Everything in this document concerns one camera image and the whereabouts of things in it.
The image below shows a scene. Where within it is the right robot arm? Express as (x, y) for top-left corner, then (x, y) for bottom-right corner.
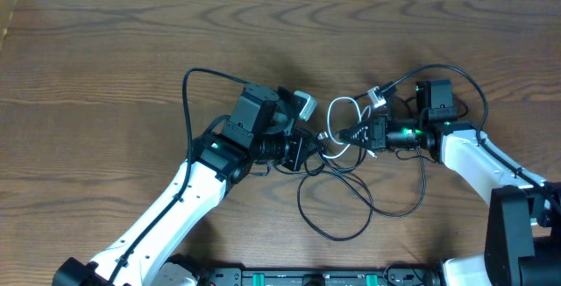
(339, 80), (560, 285)

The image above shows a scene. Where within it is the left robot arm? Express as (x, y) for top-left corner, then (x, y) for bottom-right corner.
(53, 83), (317, 285)

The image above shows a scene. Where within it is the black USB cable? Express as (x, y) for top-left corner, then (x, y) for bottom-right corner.
(271, 95), (470, 242)

